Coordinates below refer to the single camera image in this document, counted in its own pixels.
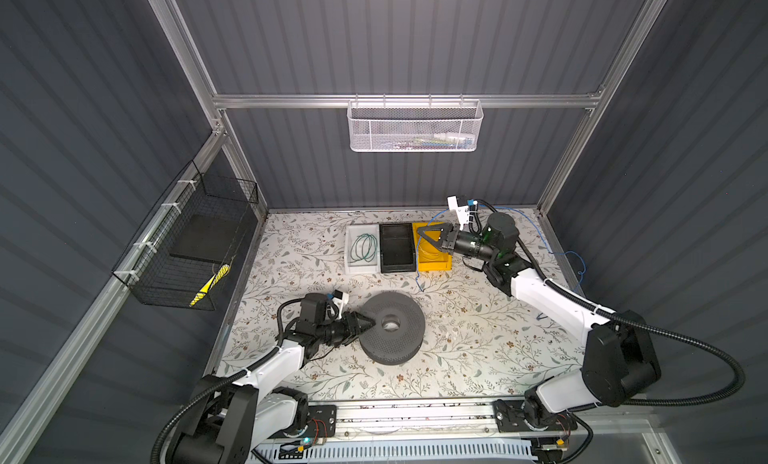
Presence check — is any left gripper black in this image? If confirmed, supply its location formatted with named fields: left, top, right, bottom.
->
left=315, top=310, right=374, bottom=347

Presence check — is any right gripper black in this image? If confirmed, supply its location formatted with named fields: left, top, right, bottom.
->
left=418, top=226, right=496, bottom=266

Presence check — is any blue cable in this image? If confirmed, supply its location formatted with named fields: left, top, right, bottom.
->
left=413, top=207, right=588, bottom=321

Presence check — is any grey perforated spool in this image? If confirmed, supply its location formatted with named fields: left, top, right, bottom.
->
left=359, top=292, right=426, bottom=366

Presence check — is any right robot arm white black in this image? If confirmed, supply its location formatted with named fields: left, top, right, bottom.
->
left=417, top=212, right=661, bottom=430

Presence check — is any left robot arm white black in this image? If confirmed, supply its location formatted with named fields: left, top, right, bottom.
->
left=149, top=291, right=376, bottom=463

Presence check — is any yellow plastic bin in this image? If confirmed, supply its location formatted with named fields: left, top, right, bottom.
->
left=412, top=222, right=452, bottom=272

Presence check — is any black plastic bin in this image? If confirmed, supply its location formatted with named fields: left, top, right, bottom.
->
left=379, top=223, right=417, bottom=274

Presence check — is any white plastic bin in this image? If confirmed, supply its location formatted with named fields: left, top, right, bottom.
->
left=343, top=224, right=380, bottom=275

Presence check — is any yellow black item in basket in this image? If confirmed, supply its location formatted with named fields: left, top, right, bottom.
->
left=189, top=264, right=231, bottom=307

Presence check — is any black pad in basket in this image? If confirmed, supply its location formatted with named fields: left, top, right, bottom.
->
left=169, top=214, right=239, bottom=264

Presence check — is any white vented strip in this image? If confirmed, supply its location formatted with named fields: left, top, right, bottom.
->
left=255, top=438, right=539, bottom=463

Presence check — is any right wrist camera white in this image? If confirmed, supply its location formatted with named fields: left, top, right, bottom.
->
left=447, top=196, right=477, bottom=230

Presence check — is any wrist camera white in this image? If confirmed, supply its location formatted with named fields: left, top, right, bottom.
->
left=447, top=196, right=477, bottom=230
left=328, top=290, right=350, bottom=320

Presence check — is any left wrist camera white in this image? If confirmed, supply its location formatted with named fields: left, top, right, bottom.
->
left=328, top=290, right=350, bottom=320

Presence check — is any green cable coil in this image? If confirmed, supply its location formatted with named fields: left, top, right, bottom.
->
left=350, top=233, right=379, bottom=266

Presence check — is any white wire mesh basket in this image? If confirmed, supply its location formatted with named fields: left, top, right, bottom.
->
left=346, top=99, right=484, bottom=153

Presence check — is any black wire basket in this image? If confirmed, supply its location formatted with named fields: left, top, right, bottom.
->
left=113, top=164, right=259, bottom=311

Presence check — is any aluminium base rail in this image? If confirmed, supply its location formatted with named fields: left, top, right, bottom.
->
left=173, top=397, right=661, bottom=447

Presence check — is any right black corrugated hose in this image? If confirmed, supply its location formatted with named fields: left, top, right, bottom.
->
left=476, top=199, right=746, bottom=406

